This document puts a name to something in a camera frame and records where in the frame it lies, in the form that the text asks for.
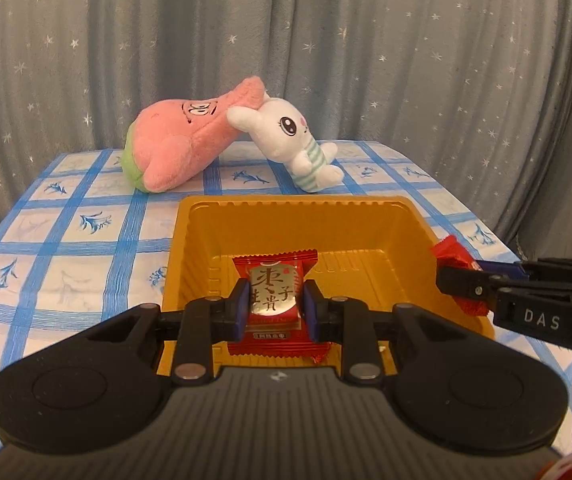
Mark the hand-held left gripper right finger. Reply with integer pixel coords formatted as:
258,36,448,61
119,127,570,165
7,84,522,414
302,280,469,386

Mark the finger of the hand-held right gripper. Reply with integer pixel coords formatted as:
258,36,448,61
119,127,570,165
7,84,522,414
436,265,504,314
478,258,572,284

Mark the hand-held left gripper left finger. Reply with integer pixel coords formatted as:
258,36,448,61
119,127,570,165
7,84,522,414
85,279,253,387

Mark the red candy packet gold circle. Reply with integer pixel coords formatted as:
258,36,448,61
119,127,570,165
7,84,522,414
228,249,339,365

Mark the golden plastic tray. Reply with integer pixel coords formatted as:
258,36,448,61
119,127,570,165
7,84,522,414
158,195,495,378

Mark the blue checked tablecloth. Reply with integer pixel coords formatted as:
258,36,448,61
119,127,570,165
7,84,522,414
0,140,572,466

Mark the pink plush toy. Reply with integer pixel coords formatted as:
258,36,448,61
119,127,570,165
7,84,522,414
122,76,267,194

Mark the white bunny plush toy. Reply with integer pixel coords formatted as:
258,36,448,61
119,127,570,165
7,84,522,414
226,97,345,194

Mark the grey star-print curtain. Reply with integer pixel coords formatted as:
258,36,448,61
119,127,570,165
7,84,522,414
0,0,572,271

